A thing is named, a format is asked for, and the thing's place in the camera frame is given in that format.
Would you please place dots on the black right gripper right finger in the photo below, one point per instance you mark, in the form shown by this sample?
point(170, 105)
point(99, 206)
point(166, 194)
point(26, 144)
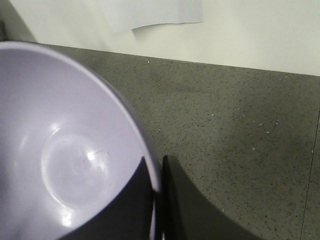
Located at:
point(188, 215)

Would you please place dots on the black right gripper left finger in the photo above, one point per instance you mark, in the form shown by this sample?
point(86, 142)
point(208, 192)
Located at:
point(127, 217)

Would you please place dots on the lilac plastic bowl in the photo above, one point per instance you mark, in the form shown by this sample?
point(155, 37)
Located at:
point(69, 143)

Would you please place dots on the white paper sheet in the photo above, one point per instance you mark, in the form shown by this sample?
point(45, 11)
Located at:
point(124, 15)

